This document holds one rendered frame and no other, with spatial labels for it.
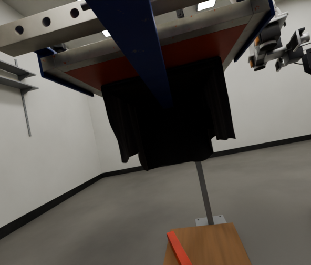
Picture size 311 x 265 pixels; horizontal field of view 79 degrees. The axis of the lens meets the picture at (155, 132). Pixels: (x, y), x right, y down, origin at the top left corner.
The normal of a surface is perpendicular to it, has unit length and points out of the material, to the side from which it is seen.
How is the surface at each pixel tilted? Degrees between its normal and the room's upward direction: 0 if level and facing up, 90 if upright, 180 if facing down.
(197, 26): 90
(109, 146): 90
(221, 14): 90
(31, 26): 90
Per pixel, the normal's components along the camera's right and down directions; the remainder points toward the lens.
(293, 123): -0.13, 0.00
